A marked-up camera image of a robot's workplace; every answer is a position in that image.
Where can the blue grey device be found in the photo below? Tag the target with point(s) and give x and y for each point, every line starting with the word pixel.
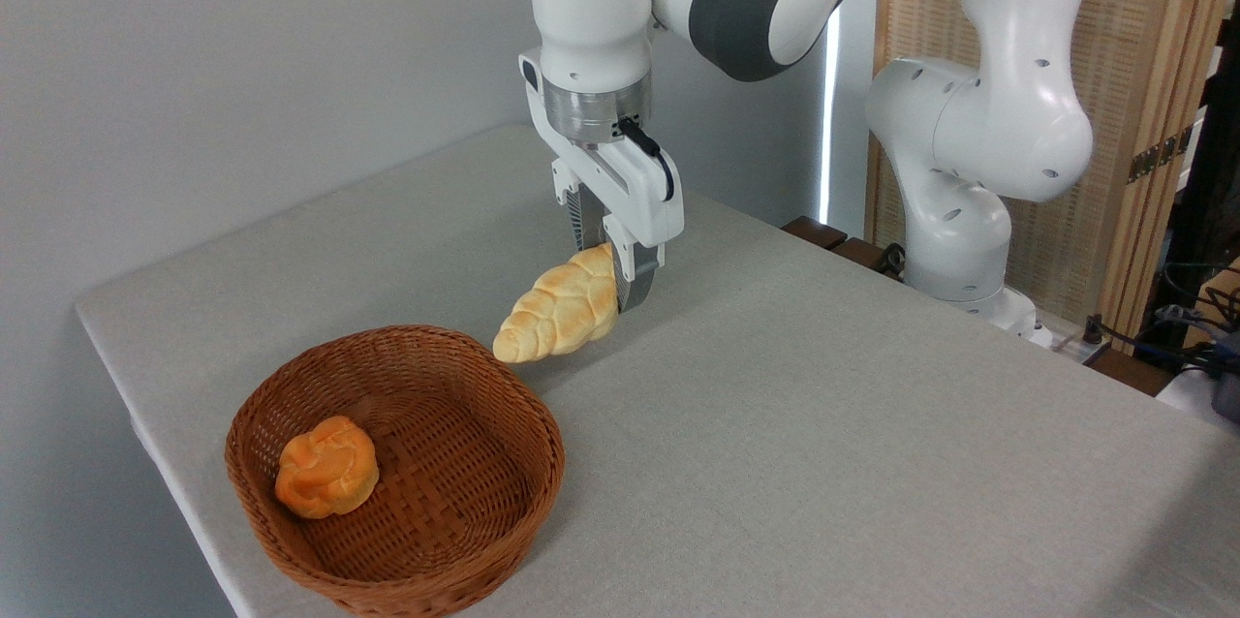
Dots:
pixel 1228 386

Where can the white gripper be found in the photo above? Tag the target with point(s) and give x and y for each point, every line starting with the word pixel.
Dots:
pixel 639 201

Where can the brown wicker basket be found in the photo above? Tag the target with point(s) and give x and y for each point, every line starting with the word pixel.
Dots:
pixel 436 521

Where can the dark brown wooden slat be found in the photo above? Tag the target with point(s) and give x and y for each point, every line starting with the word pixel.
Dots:
pixel 814 232
pixel 860 255

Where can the round orange bun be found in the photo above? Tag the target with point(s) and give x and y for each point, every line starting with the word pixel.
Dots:
pixel 325 468

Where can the grey tablecloth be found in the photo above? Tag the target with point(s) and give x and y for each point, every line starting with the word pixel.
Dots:
pixel 823 453

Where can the long braided pale bread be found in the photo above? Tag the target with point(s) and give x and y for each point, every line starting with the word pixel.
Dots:
pixel 557 308

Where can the bamboo folding screen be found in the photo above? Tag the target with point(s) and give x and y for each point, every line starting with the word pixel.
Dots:
pixel 1143 17

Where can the brass screen hinge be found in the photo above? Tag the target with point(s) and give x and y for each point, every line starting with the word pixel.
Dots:
pixel 1158 155

